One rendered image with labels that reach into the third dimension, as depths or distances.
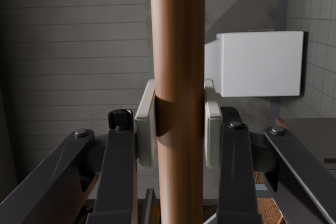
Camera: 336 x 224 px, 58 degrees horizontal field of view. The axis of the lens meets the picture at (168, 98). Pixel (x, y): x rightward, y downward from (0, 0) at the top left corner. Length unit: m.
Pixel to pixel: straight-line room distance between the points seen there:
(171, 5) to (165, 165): 0.10
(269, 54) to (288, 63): 0.20
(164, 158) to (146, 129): 0.04
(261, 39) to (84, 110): 2.30
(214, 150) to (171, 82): 0.04
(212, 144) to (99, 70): 3.67
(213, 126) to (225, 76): 2.84
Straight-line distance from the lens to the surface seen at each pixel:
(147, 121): 0.15
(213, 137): 0.16
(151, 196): 2.01
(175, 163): 0.19
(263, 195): 1.34
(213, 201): 2.20
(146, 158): 0.16
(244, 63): 3.01
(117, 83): 3.80
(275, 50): 3.07
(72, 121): 4.11
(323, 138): 1.94
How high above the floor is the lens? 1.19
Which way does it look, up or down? 3 degrees up
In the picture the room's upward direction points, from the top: 91 degrees counter-clockwise
